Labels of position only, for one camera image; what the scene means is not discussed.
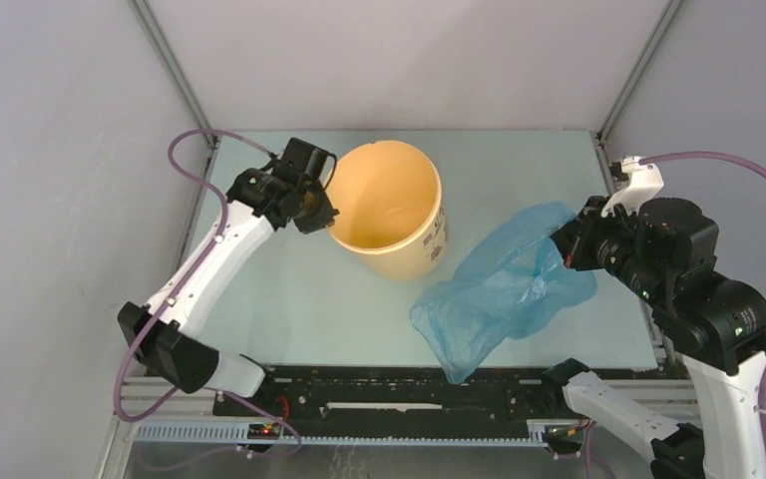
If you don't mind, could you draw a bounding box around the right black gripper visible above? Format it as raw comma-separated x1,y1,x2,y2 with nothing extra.
547,193,666,303

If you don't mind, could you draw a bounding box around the yellow trash bin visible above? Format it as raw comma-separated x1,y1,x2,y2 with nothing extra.
326,140,449,280

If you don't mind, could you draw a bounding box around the blue plastic trash bag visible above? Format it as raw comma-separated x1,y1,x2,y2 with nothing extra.
410,202,597,384

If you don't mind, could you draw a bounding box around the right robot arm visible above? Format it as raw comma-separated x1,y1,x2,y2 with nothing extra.
540,197,766,478

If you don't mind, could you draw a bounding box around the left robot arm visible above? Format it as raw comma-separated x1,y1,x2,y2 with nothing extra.
117,138,338,416

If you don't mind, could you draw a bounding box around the small electronics board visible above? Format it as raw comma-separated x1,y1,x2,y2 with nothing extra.
246,424,281,440

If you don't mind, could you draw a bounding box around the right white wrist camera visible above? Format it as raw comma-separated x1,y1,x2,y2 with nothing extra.
600,156,664,218

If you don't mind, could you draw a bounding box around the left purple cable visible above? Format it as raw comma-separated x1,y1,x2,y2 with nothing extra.
112,129,278,424

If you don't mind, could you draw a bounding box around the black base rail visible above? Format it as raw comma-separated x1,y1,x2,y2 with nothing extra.
213,361,678,441

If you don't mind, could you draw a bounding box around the right corner aluminium post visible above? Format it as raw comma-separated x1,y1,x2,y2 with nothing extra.
596,0,687,146

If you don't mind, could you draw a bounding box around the corner aluminium post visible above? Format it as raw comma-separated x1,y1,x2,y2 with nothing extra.
127,0,211,129
596,0,687,146

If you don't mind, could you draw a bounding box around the left corner aluminium post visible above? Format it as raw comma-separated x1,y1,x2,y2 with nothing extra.
127,0,211,129

